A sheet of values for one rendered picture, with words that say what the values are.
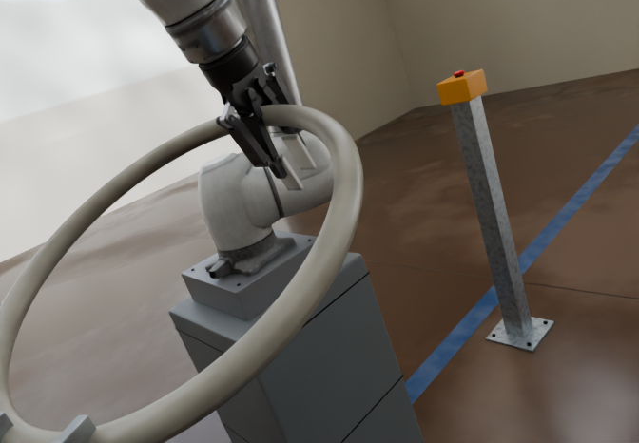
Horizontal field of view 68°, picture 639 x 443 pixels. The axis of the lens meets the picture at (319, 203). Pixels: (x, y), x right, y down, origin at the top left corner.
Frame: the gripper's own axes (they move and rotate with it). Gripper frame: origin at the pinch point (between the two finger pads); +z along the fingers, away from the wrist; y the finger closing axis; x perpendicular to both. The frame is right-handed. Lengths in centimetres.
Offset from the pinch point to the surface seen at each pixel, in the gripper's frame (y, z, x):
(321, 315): 0, 49, -21
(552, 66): -542, 330, -81
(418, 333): -50, 152, -46
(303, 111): 2.4, -10.7, 9.6
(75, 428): 42.9, -12.4, 11.4
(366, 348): -2, 68, -17
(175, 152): 6.7, -9.2, -14.1
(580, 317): -72, 153, 18
